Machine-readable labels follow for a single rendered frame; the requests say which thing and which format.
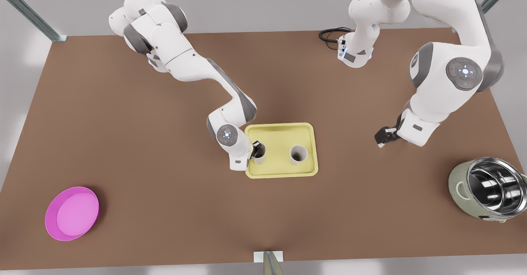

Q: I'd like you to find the white IKEA cup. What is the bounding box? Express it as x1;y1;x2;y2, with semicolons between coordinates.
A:
251;143;267;164
289;144;308;165

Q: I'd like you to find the yellow rectangular tray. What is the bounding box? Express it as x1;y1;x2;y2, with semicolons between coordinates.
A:
245;122;319;179

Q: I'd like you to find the green pot with steel interior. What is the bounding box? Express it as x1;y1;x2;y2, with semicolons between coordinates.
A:
448;157;527;223

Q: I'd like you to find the pink round bowl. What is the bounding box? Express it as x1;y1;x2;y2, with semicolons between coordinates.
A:
44;186;100;242

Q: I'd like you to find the black cable loop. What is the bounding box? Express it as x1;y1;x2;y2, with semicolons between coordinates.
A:
319;27;353;45

